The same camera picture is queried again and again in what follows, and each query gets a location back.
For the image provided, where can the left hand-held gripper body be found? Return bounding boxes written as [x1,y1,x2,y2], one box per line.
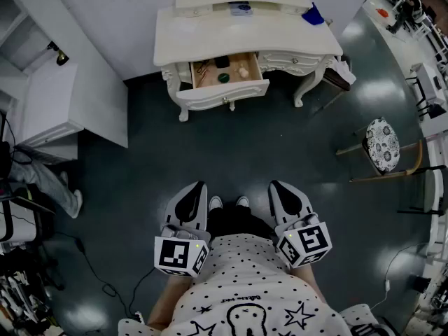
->
[153,220,211,278]

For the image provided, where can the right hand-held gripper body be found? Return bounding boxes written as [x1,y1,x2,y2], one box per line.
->
[272,212,333,270]

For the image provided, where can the wooden drawer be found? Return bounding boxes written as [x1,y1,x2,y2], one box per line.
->
[174,50,270,112]

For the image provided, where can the cream dressing table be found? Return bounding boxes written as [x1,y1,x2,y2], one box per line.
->
[153,0,344,123]

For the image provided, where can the person's right forearm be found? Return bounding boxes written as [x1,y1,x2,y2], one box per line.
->
[295,263,332,306]

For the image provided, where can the person's left forearm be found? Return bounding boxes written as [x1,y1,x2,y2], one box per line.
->
[146,273,192,330]

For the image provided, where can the person's black trousers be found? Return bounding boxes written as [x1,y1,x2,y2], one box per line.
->
[206,203,276,242]

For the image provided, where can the person's white polka-dot shirt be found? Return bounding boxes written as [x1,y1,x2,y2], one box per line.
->
[118,232,400,336]

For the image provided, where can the floral seat cushion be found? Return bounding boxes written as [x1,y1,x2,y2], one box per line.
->
[365,118,401,175]

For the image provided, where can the wooden chair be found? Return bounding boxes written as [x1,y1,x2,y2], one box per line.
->
[335,117,448,184]

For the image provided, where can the grey chair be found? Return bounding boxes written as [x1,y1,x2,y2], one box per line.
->
[397,165,448,217]

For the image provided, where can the brown stool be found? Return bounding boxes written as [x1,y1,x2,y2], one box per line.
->
[316,56,357,115]

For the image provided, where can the copper makeup brush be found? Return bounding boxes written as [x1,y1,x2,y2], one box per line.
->
[195,59,211,81]

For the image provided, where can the white low cabinet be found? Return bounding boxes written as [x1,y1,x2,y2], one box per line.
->
[19,63,85,163]

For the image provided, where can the blue cloth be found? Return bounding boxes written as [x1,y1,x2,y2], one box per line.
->
[301,1,326,26]

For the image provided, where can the white box with blue print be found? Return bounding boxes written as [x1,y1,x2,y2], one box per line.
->
[228,1,254,17]

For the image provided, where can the white cubby shelf unit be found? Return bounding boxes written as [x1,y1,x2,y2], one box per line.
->
[0,0,53,75]

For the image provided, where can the white floor cable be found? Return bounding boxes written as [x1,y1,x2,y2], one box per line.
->
[370,241,430,311]

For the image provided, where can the black floor cable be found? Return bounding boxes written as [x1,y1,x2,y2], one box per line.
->
[52,231,157,320]

